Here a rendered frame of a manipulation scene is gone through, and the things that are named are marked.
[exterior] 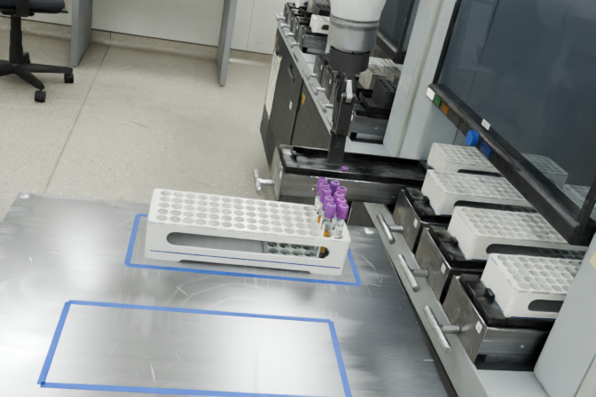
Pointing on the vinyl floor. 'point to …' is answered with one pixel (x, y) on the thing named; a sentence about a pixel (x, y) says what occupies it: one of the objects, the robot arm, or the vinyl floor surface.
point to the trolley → (192, 315)
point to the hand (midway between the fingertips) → (336, 146)
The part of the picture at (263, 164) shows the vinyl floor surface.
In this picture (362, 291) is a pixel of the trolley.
